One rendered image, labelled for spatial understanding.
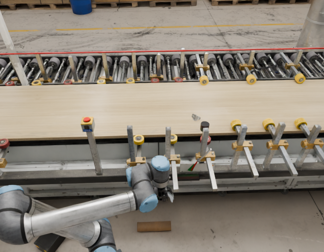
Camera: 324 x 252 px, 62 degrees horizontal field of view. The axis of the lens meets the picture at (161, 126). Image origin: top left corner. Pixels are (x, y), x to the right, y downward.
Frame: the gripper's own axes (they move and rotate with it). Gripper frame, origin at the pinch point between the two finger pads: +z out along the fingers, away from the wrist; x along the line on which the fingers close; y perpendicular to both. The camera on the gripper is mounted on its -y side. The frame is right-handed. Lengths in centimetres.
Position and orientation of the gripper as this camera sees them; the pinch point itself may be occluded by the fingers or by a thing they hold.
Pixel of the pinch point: (160, 199)
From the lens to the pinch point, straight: 163.2
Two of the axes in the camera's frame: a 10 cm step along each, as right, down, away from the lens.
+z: 0.0, 7.4, 6.7
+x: 10.0, -0.4, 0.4
